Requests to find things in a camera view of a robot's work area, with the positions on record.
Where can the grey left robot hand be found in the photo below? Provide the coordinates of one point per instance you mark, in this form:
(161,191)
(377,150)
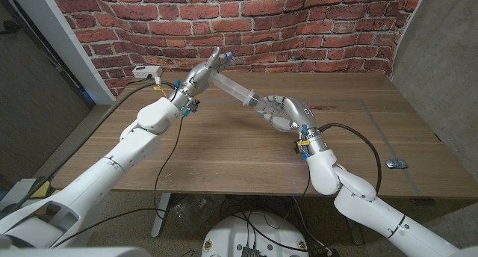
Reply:
(196,79)

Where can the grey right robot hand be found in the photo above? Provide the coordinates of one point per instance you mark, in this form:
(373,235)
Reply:
(304,119)

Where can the large clear plastic syringe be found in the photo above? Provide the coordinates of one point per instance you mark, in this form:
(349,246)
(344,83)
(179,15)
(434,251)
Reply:
(231,87)

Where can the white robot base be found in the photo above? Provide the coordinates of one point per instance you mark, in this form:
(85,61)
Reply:
(255,236)

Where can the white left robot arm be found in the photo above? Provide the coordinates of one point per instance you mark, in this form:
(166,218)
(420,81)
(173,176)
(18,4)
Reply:
(123,152)

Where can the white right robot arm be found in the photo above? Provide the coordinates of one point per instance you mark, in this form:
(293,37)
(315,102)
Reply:
(366,208)

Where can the orange pen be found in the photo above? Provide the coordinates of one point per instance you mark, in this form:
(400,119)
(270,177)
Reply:
(323,107)

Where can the white power strip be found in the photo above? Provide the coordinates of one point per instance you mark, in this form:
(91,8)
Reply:
(147,71)

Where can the printed red brick backdrop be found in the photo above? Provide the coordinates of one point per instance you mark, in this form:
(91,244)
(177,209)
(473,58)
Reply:
(298,25)

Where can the clear plastic bag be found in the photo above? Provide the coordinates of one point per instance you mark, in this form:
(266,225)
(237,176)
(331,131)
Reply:
(194,212)

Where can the white table leg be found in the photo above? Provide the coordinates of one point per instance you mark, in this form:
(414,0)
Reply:
(160,219)

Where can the dark grey door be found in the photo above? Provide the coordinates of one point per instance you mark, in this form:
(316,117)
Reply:
(33,100)

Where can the yellow foot pedal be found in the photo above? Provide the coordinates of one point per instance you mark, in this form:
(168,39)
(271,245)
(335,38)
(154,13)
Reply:
(42,189)

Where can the small metal bracket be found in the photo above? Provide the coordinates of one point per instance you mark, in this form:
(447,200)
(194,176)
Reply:
(396,163)

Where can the white door frame post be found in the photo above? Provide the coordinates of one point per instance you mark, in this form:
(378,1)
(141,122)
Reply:
(56,33)

